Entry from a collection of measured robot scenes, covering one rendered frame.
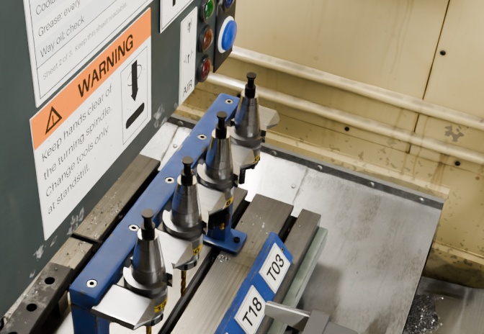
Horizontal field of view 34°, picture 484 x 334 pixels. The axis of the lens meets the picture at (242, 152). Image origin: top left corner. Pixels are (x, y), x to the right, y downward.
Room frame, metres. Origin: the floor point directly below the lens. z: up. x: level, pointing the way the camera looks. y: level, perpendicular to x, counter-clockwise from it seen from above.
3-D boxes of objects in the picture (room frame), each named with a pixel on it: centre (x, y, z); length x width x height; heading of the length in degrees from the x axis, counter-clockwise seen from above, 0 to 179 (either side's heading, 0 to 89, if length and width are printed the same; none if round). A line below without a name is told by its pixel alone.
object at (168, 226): (0.78, 0.07, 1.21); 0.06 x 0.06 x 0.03
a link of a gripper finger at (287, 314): (0.67, -0.08, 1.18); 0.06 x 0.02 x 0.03; 71
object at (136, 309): (0.63, 0.12, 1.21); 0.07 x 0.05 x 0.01; 71
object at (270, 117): (1.04, -0.02, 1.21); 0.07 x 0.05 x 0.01; 71
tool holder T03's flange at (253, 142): (0.99, 0.00, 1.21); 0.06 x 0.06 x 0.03
